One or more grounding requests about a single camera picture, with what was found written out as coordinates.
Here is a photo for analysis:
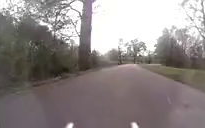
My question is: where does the large tree trunk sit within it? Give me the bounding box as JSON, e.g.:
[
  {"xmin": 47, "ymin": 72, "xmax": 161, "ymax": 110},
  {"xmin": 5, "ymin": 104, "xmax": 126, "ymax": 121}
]
[{"xmin": 77, "ymin": 0, "xmax": 95, "ymax": 70}]

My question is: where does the grey asphalt road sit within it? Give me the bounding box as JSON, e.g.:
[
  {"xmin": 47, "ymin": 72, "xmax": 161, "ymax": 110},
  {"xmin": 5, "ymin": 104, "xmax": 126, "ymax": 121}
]
[{"xmin": 0, "ymin": 63, "xmax": 205, "ymax": 128}]

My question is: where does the robot's own part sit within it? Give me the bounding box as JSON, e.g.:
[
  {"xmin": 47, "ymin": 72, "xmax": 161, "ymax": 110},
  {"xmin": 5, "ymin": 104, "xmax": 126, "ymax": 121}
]
[
  {"xmin": 65, "ymin": 121, "xmax": 75, "ymax": 128},
  {"xmin": 129, "ymin": 121, "xmax": 140, "ymax": 128}
]

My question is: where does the row of bushes and trees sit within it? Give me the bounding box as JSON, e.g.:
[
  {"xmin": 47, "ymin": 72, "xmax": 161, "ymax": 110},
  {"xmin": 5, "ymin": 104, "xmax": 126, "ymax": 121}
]
[{"xmin": 0, "ymin": 0, "xmax": 119, "ymax": 98}]

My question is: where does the row of bare trees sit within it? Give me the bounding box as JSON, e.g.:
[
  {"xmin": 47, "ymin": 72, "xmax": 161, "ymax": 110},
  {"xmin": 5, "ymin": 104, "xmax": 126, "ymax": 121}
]
[{"xmin": 104, "ymin": 0, "xmax": 205, "ymax": 70}]

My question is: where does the grass verge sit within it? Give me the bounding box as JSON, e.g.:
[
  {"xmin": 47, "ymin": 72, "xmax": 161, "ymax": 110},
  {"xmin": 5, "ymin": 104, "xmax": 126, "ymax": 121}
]
[{"xmin": 138, "ymin": 63, "xmax": 205, "ymax": 97}]

